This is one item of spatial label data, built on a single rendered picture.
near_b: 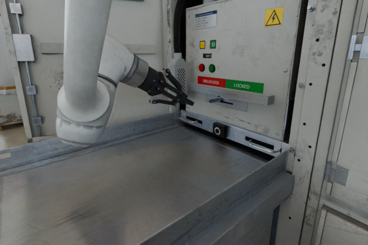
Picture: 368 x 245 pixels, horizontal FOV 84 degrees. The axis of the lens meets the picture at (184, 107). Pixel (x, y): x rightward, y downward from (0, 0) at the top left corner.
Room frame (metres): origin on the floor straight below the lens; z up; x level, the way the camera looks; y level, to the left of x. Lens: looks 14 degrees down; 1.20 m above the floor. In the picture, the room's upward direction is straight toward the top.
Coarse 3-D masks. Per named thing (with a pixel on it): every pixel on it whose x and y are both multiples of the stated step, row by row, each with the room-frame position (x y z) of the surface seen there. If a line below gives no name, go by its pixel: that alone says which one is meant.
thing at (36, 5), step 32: (0, 0) 0.79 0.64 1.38; (32, 0) 0.85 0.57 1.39; (64, 0) 0.89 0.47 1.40; (128, 0) 0.99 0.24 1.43; (160, 0) 1.05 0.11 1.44; (32, 32) 0.84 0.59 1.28; (128, 32) 0.98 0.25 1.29; (160, 32) 1.05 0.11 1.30; (32, 64) 0.83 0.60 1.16; (160, 64) 1.04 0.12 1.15; (32, 96) 0.81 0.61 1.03; (128, 96) 0.98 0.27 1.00; (160, 96) 1.04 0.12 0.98; (32, 128) 0.82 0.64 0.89
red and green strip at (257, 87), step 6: (198, 78) 0.92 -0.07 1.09; (204, 78) 0.89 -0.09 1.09; (210, 78) 0.87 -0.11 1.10; (216, 78) 0.84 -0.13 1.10; (204, 84) 0.89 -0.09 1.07; (210, 84) 0.86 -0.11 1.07; (216, 84) 0.84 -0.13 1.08; (222, 84) 0.81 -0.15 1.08; (228, 84) 0.79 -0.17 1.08; (234, 84) 0.77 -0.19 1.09; (240, 84) 0.75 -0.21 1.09; (246, 84) 0.73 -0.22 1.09; (252, 84) 0.71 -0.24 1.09; (258, 84) 0.69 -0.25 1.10; (246, 90) 0.73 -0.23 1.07; (252, 90) 0.71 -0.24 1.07; (258, 90) 0.69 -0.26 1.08
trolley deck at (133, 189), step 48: (144, 144) 0.75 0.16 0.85; (192, 144) 0.75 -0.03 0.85; (0, 192) 0.46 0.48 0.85; (48, 192) 0.46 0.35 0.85; (96, 192) 0.46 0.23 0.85; (144, 192) 0.46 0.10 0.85; (192, 192) 0.46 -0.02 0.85; (288, 192) 0.52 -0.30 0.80; (0, 240) 0.32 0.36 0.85; (48, 240) 0.32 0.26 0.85; (96, 240) 0.32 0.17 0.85; (240, 240) 0.37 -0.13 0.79
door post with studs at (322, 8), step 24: (312, 0) 0.56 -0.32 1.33; (336, 0) 0.51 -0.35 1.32; (312, 24) 0.55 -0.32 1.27; (312, 48) 0.54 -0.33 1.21; (312, 72) 0.53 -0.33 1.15; (312, 96) 0.53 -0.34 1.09; (312, 120) 0.52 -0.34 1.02; (312, 144) 0.51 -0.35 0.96; (288, 168) 0.56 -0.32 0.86; (288, 240) 0.53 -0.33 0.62
